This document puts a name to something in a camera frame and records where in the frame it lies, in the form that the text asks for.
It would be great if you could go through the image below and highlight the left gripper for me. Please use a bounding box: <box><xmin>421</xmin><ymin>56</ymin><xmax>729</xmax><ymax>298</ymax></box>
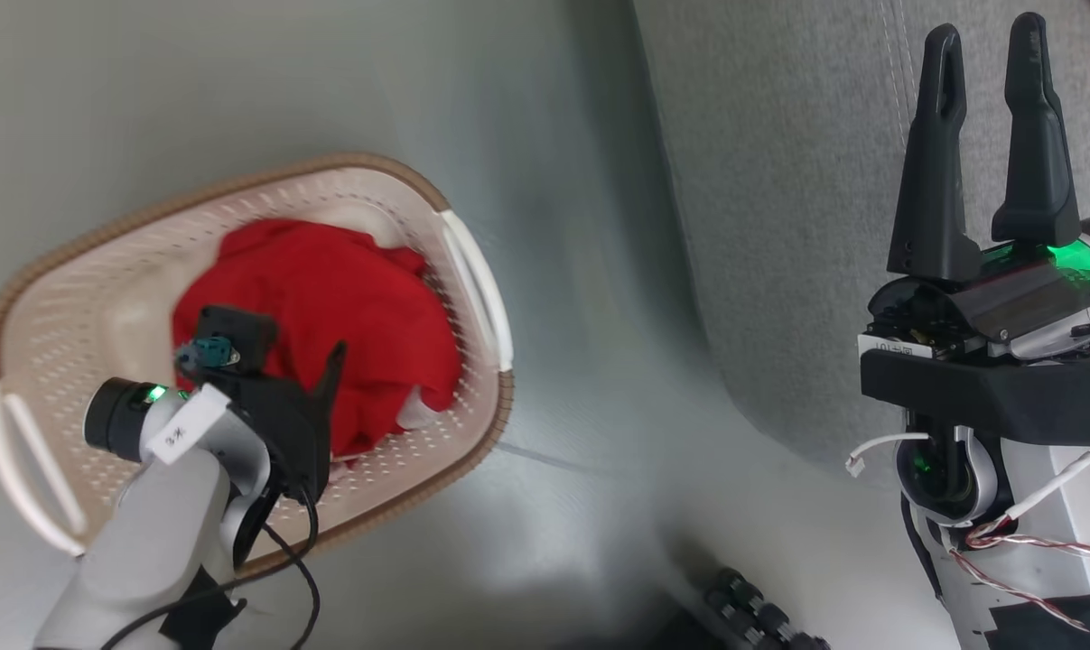
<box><xmin>284</xmin><ymin>340</ymin><xmax>348</xmax><ymax>503</ymax></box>

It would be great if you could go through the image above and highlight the red shirt with white sleeve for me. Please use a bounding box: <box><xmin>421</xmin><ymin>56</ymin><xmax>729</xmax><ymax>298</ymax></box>
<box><xmin>172</xmin><ymin>218</ymin><xmax>464</xmax><ymax>467</ymax></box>

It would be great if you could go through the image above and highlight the white cable with plug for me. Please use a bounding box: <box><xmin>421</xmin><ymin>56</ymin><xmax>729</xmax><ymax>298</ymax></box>
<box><xmin>845</xmin><ymin>432</ymin><xmax>934</xmax><ymax>478</ymax></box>

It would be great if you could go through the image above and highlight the beige perforated laundry basket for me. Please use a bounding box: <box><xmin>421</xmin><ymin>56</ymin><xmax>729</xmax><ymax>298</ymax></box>
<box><xmin>0</xmin><ymin>152</ymin><xmax>516</xmax><ymax>580</ymax></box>

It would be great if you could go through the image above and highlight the red white twisted wire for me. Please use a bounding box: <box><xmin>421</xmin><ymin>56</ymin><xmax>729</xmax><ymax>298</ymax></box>
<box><xmin>946</xmin><ymin>531</ymin><xmax>1090</xmax><ymax>633</ymax></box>

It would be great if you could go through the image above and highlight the grey fabric sofa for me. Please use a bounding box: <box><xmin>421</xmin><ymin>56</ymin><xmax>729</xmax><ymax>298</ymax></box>
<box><xmin>632</xmin><ymin>0</ymin><xmax>1090</xmax><ymax>493</ymax></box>

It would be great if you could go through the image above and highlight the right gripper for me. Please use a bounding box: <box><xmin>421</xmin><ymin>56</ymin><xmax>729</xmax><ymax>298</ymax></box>
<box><xmin>865</xmin><ymin>12</ymin><xmax>1090</xmax><ymax>363</ymax></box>

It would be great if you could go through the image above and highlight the thin black cable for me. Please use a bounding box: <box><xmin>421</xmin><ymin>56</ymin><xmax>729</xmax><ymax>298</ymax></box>
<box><xmin>100</xmin><ymin>486</ymin><xmax>321</xmax><ymax>650</ymax></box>
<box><xmin>257</xmin><ymin>524</ymin><xmax>321</xmax><ymax>650</ymax></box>

